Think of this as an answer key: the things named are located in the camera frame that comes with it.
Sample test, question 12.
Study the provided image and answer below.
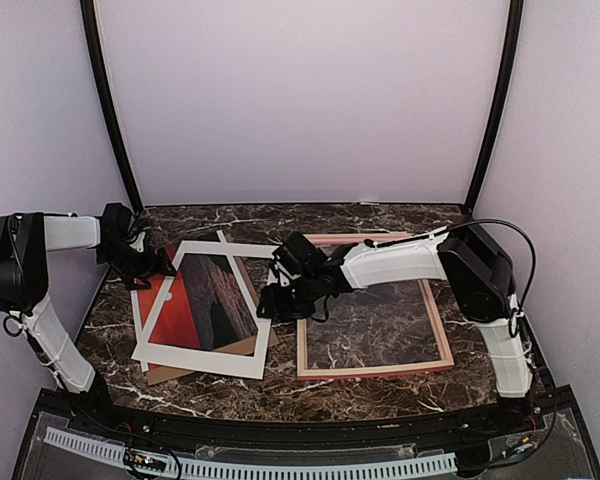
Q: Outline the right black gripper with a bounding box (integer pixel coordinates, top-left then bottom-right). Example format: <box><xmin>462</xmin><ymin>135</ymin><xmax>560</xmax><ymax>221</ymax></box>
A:
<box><xmin>257</xmin><ymin>271</ymin><xmax>320</xmax><ymax>317</ymax></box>

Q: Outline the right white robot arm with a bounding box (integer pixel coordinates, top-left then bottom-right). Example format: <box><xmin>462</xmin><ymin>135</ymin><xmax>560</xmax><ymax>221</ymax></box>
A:
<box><xmin>257</xmin><ymin>219</ymin><xmax>533</xmax><ymax>434</ymax></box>

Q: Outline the black enclosure post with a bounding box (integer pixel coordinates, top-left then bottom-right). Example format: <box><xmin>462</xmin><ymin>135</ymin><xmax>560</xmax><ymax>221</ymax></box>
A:
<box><xmin>79</xmin><ymin>0</ymin><xmax>144</xmax><ymax>214</ymax></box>
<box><xmin>462</xmin><ymin>0</ymin><xmax>524</xmax><ymax>215</ymax></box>

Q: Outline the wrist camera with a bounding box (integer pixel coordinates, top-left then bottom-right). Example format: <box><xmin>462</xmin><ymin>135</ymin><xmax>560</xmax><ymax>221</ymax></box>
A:
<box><xmin>100</xmin><ymin>203</ymin><xmax>146</xmax><ymax>252</ymax></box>
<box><xmin>272</xmin><ymin>232</ymin><xmax>328</xmax><ymax>286</ymax></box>

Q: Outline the left black enclosure post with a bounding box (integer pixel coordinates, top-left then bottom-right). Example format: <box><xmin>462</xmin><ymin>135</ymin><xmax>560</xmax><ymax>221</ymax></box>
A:
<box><xmin>79</xmin><ymin>0</ymin><xmax>144</xmax><ymax>214</ymax></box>

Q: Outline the white mat board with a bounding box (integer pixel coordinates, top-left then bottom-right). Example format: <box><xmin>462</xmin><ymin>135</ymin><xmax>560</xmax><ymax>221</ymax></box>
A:
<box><xmin>130</xmin><ymin>240</ymin><xmax>281</xmax><ymax>380</ymax></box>

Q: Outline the brown cardboard backing board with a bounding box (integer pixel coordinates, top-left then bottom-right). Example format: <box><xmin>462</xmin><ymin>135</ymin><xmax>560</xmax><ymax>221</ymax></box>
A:
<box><xmin>141</xmin><ymin>254</ymin><xmax>261</xmax><ymax>385</ymax></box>

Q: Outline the red and grey photo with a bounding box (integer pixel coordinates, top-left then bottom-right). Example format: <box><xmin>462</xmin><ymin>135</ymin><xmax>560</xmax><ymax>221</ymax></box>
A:
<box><xmin>128</xmin><ymin>229</ymin><xmax>261</xmax><ymax>374</ymax></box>

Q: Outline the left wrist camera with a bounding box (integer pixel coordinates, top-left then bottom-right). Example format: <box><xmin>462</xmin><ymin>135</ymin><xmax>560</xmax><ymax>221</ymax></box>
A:
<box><xmin>100</xmin><ymin>203</ymin><xmax>146</xmax><ymax>252</ymax></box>

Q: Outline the white slotted cable duct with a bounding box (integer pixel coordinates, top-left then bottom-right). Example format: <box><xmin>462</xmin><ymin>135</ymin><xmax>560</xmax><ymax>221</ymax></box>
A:
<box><xmin>43</xmin><ymin>427</ymin><xmax>457</xmax><ymax>479</ymax></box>

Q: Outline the black front rail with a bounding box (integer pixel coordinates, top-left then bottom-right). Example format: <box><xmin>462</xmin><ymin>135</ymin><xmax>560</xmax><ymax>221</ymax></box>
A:
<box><xmin>20</xmin><ymin>387</ymin><xmax>590</xmax><ymax>458</ymax></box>

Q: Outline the right small circuit board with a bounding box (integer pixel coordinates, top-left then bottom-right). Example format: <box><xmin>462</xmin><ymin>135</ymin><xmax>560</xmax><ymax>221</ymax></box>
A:
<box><xmin>500</xmin><ymin>437</ymin><xmax>537</xmax><ymax>459</ymax></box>

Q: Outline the right black enclosure post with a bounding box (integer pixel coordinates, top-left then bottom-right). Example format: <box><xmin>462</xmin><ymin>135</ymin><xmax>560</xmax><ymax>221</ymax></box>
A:
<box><xmin>462</xmin><ymin>0</ymin><xmax>524</xmax><ymax>215</ymax></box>

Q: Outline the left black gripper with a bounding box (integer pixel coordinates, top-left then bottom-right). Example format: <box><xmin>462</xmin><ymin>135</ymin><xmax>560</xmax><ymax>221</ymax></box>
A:
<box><xmin>96</xmin><ymin>240</ymin><xmax>176</xmax><ymax>290</ymax></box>

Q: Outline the small circuit board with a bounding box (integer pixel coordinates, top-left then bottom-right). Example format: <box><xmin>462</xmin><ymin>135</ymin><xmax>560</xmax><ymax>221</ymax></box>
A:
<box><xmin>500</xmin><ymin>437</ymin><xmax>537</xmax><ymax>459</ymax></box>
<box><xmin>123</xmin><ymin>449</ymin><xmax>167</xmax><ymax>470</ymax></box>

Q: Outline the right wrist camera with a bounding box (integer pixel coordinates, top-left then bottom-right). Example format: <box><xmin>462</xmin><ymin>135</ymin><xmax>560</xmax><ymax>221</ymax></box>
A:
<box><xmin>272</xmin><ymin>232</ymin><xmax>328</xmax><ymax>286</ymax></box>

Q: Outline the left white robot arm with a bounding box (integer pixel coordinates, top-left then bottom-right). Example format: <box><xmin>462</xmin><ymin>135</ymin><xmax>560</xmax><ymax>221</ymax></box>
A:
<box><xmin>0</xmin><ymin>203</ymin><xmax>177</xmax><ymax>436</ymax></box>

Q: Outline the pink wooden picture frame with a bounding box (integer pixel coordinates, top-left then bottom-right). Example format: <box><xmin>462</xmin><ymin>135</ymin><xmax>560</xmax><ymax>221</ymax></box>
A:
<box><xmin>295</xmin><ymin>231</ymin><xmax>455</xmax><ymax>382</ymax></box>

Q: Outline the left small circuit board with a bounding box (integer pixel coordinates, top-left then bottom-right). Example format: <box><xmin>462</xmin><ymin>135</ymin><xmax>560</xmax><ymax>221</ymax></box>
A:
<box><xmin>123</xmin><ymin>449</ymin><xmax>167</xmax><ymax>470</ymax></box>

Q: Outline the clear acrylic sheet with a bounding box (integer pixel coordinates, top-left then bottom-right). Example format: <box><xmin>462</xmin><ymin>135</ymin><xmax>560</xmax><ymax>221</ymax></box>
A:
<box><xmin>298</xmin><ymin>280</ymin><xmax>442</xmax><ymax>372</ymax></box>

